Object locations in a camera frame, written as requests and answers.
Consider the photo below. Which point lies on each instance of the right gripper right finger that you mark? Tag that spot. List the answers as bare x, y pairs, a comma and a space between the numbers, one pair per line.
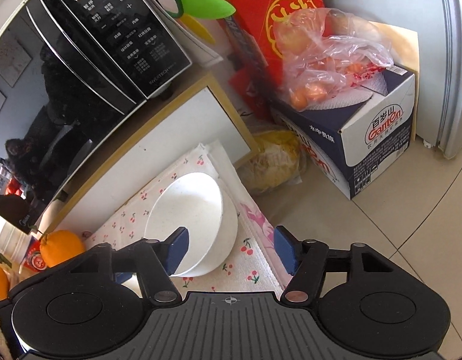
305, 261

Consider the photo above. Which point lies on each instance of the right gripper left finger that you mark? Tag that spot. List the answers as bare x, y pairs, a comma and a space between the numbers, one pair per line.
156, 262

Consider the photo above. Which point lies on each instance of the small white speckled bowl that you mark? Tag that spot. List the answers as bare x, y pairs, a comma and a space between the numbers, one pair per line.
162, 221

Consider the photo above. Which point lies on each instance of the cream bowl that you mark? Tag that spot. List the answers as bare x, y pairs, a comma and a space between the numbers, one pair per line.
211, 219

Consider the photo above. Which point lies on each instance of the pink floral cloth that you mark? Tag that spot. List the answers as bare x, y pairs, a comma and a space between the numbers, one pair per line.
255, 220

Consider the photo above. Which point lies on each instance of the cherry print tablecloth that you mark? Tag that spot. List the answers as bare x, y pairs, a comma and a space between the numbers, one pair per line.
244, 270

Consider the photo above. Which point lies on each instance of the large orange near microwave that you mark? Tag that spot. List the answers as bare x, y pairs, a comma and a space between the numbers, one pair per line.
60, 246

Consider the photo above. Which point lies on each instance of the yellow bag on floor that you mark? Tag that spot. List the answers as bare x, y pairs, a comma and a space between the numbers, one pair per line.
279, 161

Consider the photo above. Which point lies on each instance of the Ganten water carton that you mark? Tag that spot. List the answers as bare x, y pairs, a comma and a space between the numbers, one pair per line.
354, 137

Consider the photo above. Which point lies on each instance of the red gift box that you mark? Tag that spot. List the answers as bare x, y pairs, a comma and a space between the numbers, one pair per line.
257, 59

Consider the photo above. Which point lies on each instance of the plastic bag of oranges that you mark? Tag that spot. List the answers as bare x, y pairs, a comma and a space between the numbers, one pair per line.
326, 52

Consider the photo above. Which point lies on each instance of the black microwave oven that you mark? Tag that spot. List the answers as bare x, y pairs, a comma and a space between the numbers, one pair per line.
71, 72

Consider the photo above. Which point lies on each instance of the green purple plush toy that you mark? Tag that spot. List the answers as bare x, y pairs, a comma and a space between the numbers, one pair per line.
191, 13

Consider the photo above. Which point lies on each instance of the silver refrigerator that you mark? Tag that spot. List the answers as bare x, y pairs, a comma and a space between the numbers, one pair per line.
438, 24

